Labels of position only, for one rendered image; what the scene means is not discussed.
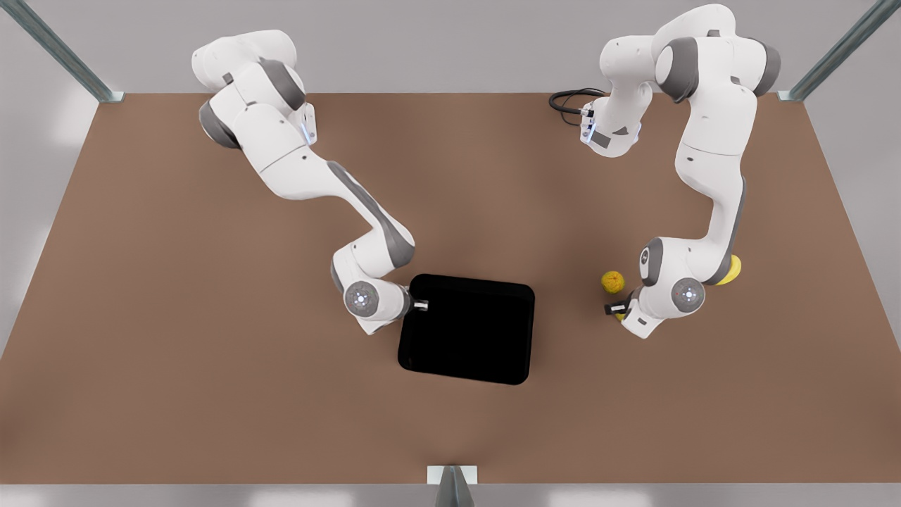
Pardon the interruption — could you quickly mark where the black storage box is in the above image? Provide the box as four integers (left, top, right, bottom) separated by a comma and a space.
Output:
398, 274, 536, 386

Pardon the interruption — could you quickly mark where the silver frame post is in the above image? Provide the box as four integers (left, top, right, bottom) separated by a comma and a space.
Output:
427, 465, 479, 507
0, 0, 125, 104
777, 0, 901, 104

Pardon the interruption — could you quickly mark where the black cable loop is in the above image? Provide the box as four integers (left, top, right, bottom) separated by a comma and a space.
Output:
548, 88, 608, 128

